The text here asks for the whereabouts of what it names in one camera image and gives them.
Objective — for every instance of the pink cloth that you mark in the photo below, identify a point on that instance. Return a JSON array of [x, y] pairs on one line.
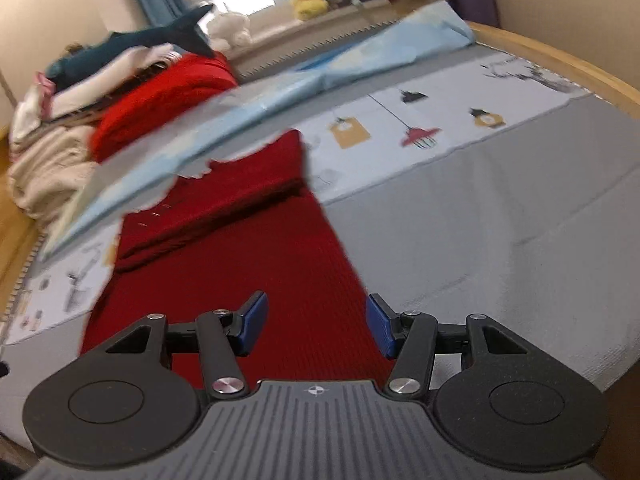
[[44, 90]]

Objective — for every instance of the white plush toy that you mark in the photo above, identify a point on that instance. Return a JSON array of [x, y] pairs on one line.
[[230, 30]]

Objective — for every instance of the red folded blanket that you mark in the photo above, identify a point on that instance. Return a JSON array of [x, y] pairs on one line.
[[165, 100]]

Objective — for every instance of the light blue sheet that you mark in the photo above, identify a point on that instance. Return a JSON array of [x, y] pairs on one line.
[[320, 80]]

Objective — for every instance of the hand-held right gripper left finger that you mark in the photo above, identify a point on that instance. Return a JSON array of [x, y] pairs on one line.
[[254, 319]]

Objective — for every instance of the white folded clothes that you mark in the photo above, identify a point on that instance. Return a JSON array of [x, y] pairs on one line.
[[90, 85]]

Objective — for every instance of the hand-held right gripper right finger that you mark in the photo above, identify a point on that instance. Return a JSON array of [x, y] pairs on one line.
[[380, 326]]

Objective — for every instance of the blue shark plush toy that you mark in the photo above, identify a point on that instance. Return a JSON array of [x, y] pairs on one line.
[[120, 45]]

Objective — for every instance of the grey mattress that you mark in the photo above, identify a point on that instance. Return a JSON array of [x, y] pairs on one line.
[[500, 240]]

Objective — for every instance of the wooden bed frame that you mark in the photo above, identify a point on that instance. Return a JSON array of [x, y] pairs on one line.
[[575, 67]]

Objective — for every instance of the cream folded blanket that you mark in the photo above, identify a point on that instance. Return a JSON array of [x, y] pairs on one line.
[[45, 180]]

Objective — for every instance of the window sill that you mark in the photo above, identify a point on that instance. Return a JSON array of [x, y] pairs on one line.
[[300, 27]]

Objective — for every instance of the dark red knit sweater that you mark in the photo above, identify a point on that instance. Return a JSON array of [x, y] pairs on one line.
[[260, 240]]

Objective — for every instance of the deer printed bed sheet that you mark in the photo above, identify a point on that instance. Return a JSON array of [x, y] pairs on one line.
[[450, 125]]

